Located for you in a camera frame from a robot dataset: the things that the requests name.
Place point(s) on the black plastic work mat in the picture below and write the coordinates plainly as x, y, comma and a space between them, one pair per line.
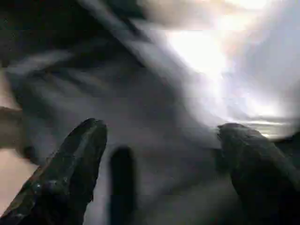
117, 117

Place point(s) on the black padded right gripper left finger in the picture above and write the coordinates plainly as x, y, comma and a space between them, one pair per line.
65, 178

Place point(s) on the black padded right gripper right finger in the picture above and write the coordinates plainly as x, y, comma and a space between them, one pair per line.
262, 178

